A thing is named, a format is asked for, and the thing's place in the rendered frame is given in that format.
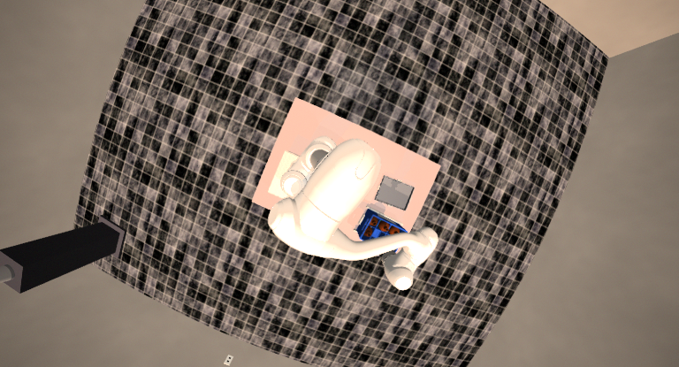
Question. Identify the blue divided crate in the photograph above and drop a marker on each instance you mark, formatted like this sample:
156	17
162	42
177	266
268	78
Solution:
376	231

